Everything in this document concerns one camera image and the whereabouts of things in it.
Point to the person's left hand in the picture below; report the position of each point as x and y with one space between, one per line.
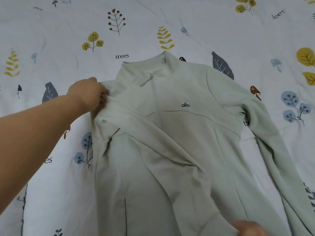
88 93

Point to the person's right hand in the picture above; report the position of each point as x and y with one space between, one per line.
248 228

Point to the bed with leaf print bedding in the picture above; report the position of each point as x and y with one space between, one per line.
49 36

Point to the sage green zip jacket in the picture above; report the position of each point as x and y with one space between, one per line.
187 159

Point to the person's left forearm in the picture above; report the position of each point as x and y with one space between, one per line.
32 140

